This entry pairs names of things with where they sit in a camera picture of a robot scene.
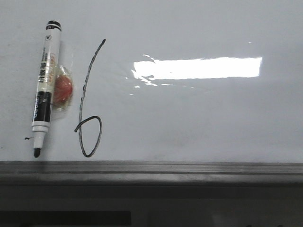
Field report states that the red magnet taped to marker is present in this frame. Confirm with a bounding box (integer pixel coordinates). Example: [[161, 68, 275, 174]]
[[53, 65, 73, 112]]

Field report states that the black and white whiteboard marker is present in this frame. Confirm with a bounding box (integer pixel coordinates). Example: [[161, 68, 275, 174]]
[[32, 20, 62, 158]]

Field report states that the white glossy whiteboard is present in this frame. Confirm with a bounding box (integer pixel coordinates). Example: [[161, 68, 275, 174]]
[[0, 0, 303, 163]]

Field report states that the grey aluminium whiteboard tray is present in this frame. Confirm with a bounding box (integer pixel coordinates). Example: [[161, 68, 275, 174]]
[[0, 161, 303, 186]]

